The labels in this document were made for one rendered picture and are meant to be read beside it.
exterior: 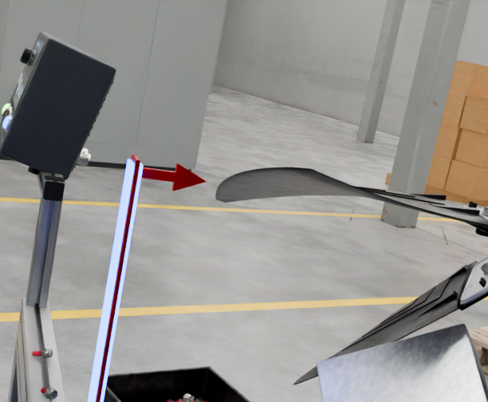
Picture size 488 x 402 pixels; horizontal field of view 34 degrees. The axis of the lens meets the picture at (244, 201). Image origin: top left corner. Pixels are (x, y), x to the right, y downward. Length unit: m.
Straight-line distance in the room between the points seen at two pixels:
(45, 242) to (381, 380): 0.61
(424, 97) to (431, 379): 6.30
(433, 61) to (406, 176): 1.01
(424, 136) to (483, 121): 2.03
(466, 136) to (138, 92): 3.85
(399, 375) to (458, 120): 8.46
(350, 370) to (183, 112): 6.71
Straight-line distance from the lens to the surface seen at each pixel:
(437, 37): 7.04
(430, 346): 0.78
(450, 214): 0.70
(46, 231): 1.21
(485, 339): 4.05
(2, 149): 1.22
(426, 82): 7.03
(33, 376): 1.02
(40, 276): 1.23
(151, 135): 7.32
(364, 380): 0.78
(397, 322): 0.93
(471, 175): 9.03
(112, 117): 7.11
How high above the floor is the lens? 1.30
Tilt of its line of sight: 11 degrees down
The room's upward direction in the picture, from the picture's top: 11 degrees clockwise
